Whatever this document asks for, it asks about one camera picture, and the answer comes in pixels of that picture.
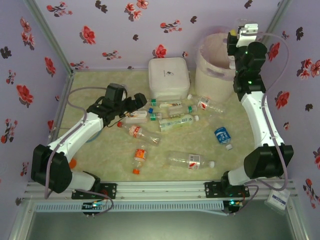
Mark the white label bottle blue cap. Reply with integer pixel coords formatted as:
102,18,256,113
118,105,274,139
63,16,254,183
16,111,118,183
124,107,154,118

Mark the clear bottle red cap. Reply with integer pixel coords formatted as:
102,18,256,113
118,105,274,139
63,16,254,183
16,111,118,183
116,121,161,146

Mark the orange label bottle orange cap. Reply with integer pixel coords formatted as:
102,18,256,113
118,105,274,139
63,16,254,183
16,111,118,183
132,148,148,175

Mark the clear pink bin liner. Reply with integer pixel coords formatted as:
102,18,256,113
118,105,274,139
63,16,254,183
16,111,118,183
196,24,241,81

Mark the white round waste bin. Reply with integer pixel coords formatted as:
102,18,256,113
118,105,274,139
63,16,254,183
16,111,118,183
194,33,242,103

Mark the small clear bottle red label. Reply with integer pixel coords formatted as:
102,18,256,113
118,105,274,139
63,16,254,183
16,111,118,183
187,93,224,114

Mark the white zippered fabric case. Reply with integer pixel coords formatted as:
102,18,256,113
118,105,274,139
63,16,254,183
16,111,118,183
148,57,191,100

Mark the green tea bottle white cap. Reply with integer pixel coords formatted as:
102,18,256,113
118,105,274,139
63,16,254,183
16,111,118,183
158,114,200,133

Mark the crushed blue label bottle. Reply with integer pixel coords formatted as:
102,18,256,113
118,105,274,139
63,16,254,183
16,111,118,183
214,126,234,151

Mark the large clear bottle white cap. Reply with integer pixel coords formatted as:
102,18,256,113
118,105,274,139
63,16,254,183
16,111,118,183
165,150,216,172

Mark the clear badge tag holder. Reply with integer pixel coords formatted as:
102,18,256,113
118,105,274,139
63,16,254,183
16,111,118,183
265,183,291,216

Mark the grey left arm cable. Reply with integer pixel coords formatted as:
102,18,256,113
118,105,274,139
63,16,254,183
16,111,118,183
44,86,109,200

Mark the aluminium frame post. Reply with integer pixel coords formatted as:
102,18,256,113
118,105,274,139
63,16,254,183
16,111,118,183
23,0,75,74
259,0,294,45

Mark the aluminium side rail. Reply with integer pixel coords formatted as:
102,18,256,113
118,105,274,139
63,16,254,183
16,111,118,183
47,71,75,141

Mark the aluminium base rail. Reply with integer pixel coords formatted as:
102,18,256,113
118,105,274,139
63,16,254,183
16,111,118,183
24,181,297,201

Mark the left base wire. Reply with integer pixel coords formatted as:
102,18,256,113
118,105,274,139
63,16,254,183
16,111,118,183
74,189,115,216

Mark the base wire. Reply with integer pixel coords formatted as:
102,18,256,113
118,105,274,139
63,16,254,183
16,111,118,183
226,184,260,216
74,189,115,216

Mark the white slotted cable duct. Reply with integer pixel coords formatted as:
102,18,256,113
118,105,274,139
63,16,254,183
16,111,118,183
33,201,224,214

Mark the right base wire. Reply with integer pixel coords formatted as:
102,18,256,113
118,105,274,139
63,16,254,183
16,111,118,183
226,184,260,216

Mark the aluminium frame bar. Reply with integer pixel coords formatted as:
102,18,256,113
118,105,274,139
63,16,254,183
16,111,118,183
284,199,310,240
7,198,36,240

